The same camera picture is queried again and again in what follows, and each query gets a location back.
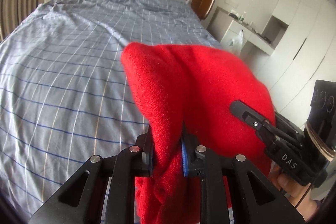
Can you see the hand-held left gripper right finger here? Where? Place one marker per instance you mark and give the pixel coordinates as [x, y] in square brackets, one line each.
[185, 158]

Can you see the clear plastic bag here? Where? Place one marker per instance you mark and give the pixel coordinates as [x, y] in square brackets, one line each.
[236, 41]

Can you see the red knit sweater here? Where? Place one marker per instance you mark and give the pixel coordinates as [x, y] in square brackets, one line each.
[197, 82]

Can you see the white wall switch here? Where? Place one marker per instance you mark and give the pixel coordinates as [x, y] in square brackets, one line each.
[231, 2]

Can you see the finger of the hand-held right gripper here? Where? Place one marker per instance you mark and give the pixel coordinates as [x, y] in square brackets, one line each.
[252, 121]

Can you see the white desk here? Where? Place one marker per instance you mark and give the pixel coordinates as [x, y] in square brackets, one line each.
[260, 44]

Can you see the white wardrobe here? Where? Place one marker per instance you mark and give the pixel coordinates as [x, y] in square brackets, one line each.
[296, 29]

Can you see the person's right hand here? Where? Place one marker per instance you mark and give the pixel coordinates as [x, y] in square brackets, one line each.
[288, 187]

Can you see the clear plastic bottle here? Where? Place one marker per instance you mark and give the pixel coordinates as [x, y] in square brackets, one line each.
[245, 16]

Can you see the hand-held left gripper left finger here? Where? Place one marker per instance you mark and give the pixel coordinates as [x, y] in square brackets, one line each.
[147, 158]

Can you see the person's right forearm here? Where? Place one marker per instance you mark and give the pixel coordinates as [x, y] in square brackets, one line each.
[319, 211]

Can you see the blue checked duvet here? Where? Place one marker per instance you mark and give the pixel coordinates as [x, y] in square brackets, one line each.
[65, 69]

